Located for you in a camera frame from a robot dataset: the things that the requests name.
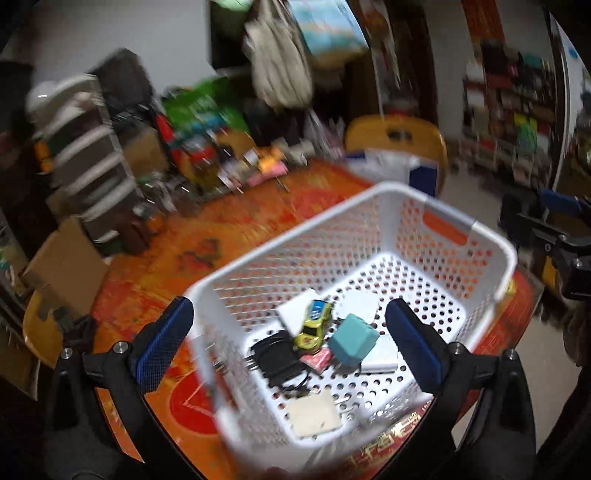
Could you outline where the red lid pickle jar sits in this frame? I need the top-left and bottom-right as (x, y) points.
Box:
(182, 138), (222, 190)

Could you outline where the white square box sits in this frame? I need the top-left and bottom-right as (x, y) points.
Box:
(287, 392), (340, 437)

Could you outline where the white perforated plastic basket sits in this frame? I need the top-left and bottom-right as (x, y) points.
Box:
(185, 181), (518, 478)

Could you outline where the yellow toy car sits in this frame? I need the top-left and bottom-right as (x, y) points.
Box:
(293, 299), (333, 349)

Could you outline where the green plastic bag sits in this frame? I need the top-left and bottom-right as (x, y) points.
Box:
(164, 76), (250, 144)

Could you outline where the black power adapter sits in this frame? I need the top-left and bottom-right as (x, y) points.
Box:
(245, 330), (310, 395)

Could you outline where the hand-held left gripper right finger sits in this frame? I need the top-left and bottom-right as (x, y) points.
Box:
(385, 298), (539, 480)

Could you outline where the white power bank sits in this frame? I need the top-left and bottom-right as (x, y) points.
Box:
(360, 342), (399, 374)

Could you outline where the teal cube charger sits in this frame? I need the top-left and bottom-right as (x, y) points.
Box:
(329, 314), (379, 367)

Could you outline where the orange snack wrapper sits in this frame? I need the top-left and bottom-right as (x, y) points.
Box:
(256, 154), (287, 176)

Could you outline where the pink small packet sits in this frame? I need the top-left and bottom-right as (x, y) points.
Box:
(299, 347), (334, 374)

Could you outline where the blue printed bag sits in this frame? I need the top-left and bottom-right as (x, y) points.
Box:
(286, 0), (370, 56)

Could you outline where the shelf of colourful goods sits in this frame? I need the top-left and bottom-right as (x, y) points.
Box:
(462, 39), (561, 185)

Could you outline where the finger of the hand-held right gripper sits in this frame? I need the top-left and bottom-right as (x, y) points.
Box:
(500, 194), (570, 253)
(540, 188), (587, 217)

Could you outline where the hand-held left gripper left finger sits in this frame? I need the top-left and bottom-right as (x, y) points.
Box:
(44, 296), (204, 480)

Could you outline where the white plastic drawer unit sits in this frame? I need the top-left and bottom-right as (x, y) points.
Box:
(28, 76), (144, 254)

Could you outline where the brown cardboard sheet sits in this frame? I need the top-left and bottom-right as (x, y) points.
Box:
(21, 217), (112, 319)

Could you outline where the blue and white box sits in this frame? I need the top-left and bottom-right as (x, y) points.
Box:
(346, 148), (439, 197)

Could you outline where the red floral tablecloth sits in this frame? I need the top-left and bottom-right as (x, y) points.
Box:
(90, 157), (546, 480)

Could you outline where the white rounded charger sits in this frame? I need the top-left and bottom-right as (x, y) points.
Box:
(335, 288), (384, 324)

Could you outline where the black bag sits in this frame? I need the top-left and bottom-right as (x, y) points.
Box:
(90, 48), (155, 139)

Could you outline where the beige cloth bag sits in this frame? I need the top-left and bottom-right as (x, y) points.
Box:
(242, 0), (315, 109)

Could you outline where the yellow wooden chair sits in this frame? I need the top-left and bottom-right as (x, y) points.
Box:
(345, 115), (448, 195)
(22, 286), (98, 365)

